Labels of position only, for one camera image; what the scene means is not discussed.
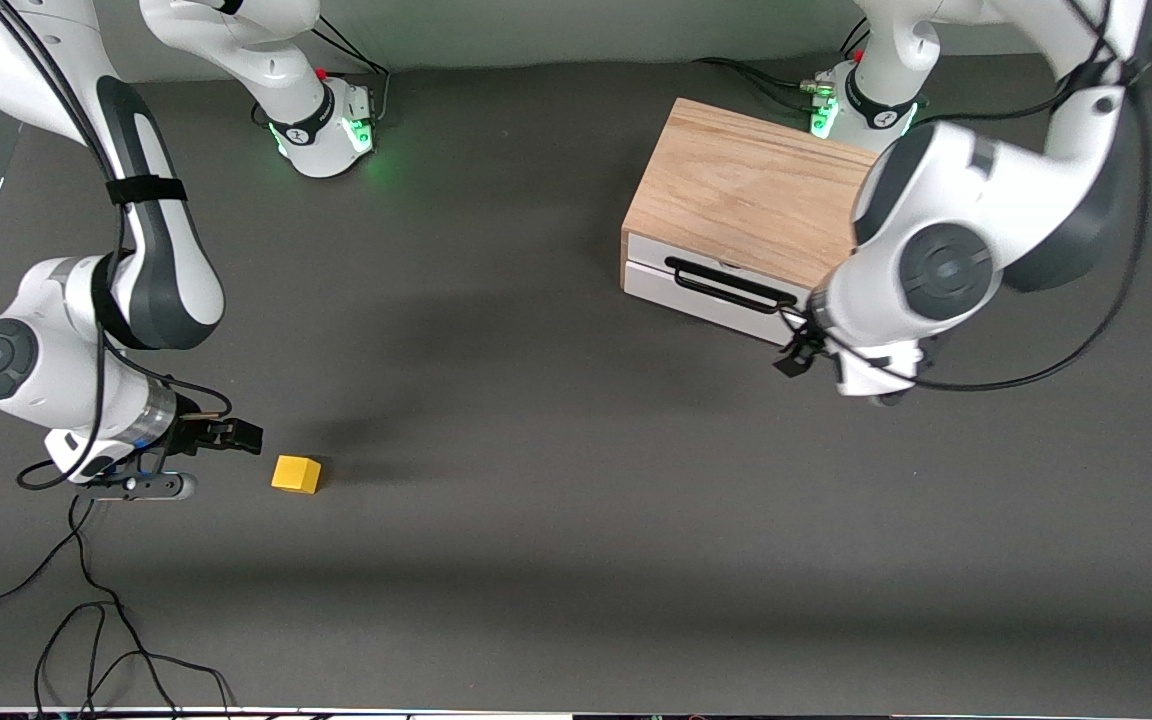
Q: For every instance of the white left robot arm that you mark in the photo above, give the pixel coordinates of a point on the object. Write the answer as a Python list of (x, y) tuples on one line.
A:
[(946, 180)]

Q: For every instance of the wooden drawer cabinet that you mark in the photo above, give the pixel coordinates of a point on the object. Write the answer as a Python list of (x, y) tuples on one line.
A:
[(736, 190)]

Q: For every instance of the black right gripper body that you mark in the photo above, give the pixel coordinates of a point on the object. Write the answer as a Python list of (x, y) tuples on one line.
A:
[(192, 434)]

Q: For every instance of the yellow block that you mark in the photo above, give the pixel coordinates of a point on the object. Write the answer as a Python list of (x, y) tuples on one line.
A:
[(294, 474)]

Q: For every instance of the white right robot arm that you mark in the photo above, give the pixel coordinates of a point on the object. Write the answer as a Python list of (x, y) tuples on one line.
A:
[(166, 270)]

